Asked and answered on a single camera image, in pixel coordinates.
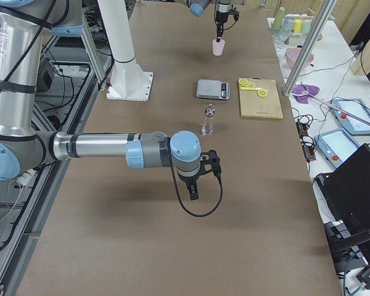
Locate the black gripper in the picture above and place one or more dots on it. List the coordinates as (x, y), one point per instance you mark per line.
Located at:
(221, 16)
(188, 180)

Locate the glass sauce bottle metal spout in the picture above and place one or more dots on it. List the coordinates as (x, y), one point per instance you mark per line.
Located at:
(208, 123)

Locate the teach pendant far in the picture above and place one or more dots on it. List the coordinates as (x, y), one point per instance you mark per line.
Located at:
(357, 108)

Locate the lemon slice front left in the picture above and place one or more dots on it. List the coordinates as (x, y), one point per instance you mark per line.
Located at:
(262, 92)

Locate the yellow cup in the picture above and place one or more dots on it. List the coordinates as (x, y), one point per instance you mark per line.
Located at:
(297, 25)

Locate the yellow plastic knife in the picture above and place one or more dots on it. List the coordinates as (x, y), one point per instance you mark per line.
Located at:
(253, 89)

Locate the teach pendant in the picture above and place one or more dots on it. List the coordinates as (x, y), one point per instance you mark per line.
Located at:
(357, 108)
(336, 145)

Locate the pink plastic cup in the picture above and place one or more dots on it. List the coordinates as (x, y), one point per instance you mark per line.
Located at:
(218, 46)

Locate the black monitor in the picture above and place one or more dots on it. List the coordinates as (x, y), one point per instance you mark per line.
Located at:
(347, 193)

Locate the reacher grabber tool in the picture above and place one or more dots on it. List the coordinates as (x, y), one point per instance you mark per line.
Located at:
(307, 94)

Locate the bamboo cutting board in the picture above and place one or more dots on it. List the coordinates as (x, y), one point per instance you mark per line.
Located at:
(254, 106)

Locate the pink bowl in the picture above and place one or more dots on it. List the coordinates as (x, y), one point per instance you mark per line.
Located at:
(292, 55)

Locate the digital kitchen scale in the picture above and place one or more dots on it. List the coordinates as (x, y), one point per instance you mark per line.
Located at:
(213, 89)

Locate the teach pendant near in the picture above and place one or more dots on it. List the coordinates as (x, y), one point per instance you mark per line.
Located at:
(336, 145)

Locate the green cup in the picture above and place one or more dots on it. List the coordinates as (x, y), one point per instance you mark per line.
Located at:
(277, 23)

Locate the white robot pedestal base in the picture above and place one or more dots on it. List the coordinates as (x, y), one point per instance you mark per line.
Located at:
(128, 81)

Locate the aluminium frame post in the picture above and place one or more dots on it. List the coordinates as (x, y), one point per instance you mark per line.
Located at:
(319, 22)

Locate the purple cloth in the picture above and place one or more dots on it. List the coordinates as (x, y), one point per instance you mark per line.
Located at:
(300, 92)

